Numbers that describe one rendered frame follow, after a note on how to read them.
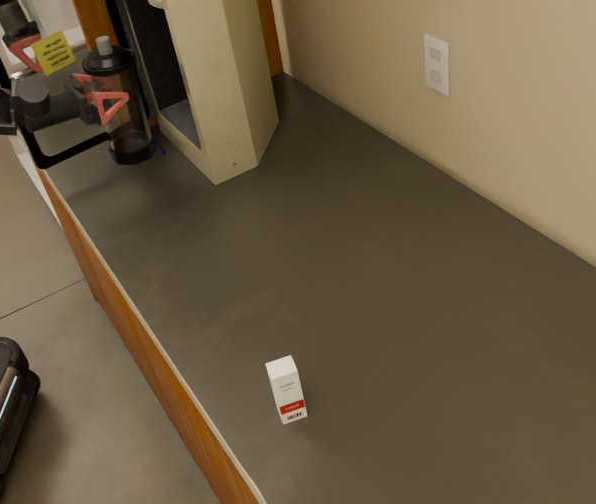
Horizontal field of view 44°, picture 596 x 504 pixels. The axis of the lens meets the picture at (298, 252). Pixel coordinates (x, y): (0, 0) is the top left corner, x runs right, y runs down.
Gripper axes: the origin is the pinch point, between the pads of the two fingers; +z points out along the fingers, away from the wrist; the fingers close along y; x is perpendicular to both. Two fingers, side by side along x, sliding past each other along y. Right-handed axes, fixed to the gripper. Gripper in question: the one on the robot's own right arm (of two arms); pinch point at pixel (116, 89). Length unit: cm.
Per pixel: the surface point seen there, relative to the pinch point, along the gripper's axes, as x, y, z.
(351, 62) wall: 9, -7, 56
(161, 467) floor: 120, 0, -15
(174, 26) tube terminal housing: -14.0, -11.8, 10.8
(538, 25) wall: -18, -64, 52
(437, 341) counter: 22, -80, 19
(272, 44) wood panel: 12, 24, 52
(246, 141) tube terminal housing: 15.4, -12.5, 22.3
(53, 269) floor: 121, 118, -11
